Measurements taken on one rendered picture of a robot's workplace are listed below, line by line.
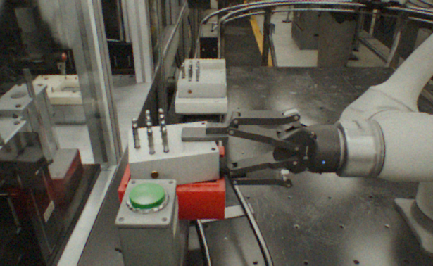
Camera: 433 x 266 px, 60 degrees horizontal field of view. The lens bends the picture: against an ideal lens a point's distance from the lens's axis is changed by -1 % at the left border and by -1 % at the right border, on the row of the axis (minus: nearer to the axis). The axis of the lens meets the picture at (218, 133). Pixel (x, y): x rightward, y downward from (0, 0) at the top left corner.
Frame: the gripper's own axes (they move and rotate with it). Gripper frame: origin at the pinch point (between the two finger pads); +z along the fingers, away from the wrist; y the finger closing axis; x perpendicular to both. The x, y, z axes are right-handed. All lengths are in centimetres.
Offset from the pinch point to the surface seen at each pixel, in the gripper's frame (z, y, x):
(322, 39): -104, -70, -316
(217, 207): -2.1, -6.2, 6.3
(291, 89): -34, -32, -99
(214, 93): -1.2, -10.0, -44.5
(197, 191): 0.7, -3.2, 6.2
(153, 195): 5.0, 4.1, 16.2
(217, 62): -2, -12, -76
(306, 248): -21.5, -31.8, -9.8
